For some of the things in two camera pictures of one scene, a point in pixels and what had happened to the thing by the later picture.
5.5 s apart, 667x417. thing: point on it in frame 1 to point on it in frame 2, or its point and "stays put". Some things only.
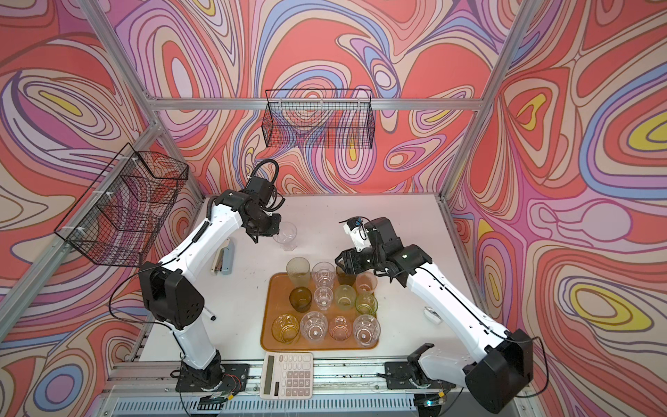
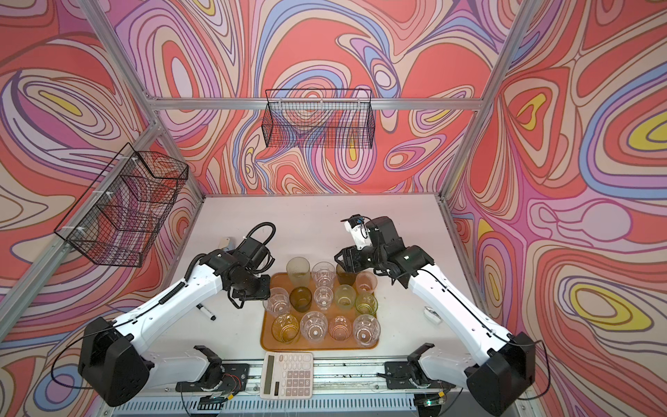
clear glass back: [286, 236] to [279, 303]
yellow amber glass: [285, 327] stays put
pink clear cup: [340, 328] stays put
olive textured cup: [300, 299] stays put
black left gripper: [273, 231] to [263, 294]
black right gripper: [351, 260] stays put
